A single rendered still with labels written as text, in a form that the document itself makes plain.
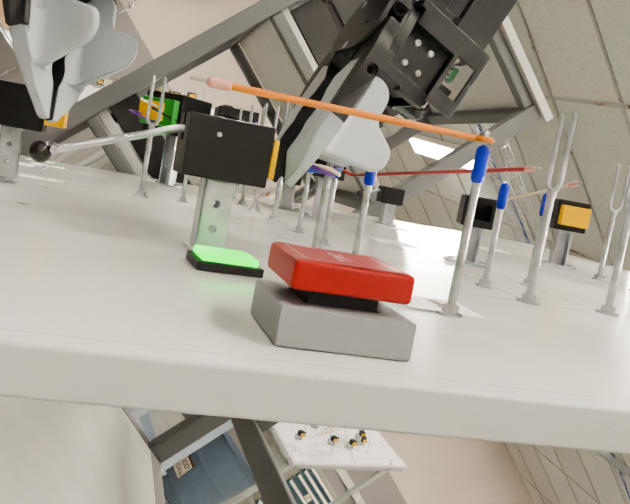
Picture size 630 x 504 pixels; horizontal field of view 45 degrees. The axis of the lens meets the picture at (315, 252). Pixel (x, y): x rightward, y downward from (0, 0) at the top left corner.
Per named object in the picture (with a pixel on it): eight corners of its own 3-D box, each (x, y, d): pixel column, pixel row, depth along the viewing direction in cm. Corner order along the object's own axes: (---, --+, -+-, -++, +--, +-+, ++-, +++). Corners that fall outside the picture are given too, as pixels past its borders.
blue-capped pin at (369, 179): (337, 271, 54) (360, 151, 53) (357, 274, 55) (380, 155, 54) (345, 275, 53) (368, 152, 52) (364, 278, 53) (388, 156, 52)
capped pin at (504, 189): (493, 289, 61) (516, 183, 60) (475, 285, 62) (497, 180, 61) (492, 287, 63) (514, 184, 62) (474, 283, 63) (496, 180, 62)
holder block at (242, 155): (172, 170, 52) (181, 111, 52) (250, 183, 54) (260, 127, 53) (181, 174, 48) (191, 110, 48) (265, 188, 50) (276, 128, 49)
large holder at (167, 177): (222, 192, 134) (236, 110, 132) (169, 187, 117) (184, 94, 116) (189, 185, 136) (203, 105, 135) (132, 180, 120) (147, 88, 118)
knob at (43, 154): (27, 160, 48) (30, 137, 47) (50, 164, 48) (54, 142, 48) (26, 161, 46) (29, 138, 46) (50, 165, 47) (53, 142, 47)
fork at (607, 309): (624, 318, 58) (667, 134, 57) (604, 315, 58) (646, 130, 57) (609, 312, 60) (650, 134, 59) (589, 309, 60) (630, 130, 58)
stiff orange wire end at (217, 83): (187, 83, 39) (189, 72, 39) (487, 146, 44) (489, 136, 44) (190, 82, 38) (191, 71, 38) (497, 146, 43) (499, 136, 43)
